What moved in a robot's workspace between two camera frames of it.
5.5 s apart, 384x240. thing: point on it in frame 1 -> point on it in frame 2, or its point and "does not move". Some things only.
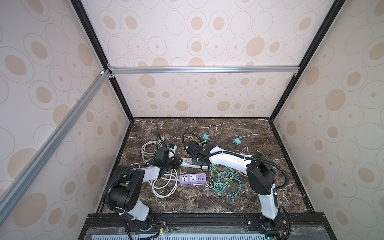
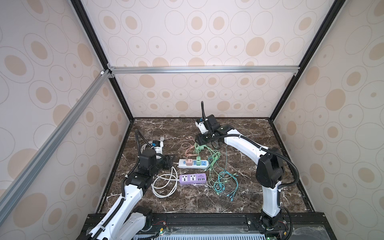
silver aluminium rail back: [209, 69] does not move
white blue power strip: [184, 163] does not move
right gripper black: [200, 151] -> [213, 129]
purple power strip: [193, 179] does not move
